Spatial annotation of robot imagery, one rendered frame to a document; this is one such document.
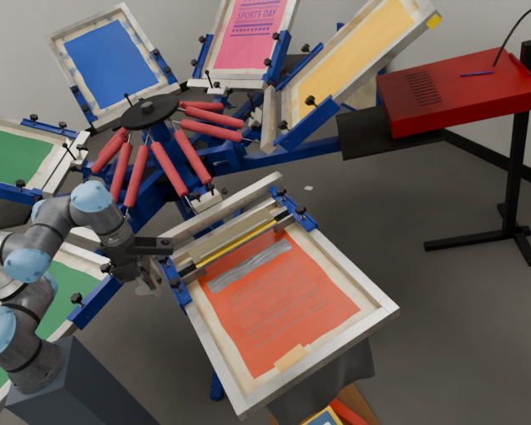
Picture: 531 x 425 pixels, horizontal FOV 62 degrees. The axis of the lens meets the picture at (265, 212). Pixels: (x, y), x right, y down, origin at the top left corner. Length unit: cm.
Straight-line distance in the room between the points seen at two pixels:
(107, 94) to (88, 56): 33
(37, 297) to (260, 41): 198
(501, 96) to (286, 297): 123
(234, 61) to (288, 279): 163
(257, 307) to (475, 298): 147
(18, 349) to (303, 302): 86
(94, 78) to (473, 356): 274
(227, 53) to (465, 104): 150
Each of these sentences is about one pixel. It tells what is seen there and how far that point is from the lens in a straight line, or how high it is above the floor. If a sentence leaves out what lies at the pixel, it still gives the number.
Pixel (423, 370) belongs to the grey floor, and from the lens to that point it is 249.
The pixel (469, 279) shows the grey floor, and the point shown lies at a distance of 281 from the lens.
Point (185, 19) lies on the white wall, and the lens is 577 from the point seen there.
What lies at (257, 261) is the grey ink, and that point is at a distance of 174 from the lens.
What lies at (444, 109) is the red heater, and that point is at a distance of 210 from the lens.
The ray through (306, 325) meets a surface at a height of 96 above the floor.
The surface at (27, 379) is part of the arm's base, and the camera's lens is 147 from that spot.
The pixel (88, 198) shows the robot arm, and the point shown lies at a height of 171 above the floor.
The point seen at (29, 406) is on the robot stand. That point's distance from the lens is 153.
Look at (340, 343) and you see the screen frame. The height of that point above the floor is 99.
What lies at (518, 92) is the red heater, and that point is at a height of 111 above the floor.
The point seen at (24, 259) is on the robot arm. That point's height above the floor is 169.
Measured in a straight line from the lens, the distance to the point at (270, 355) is 149.
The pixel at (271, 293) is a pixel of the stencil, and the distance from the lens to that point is 163.
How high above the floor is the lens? 219
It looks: 39 degrees down
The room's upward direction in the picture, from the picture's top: 20 degrees counter-clockwise
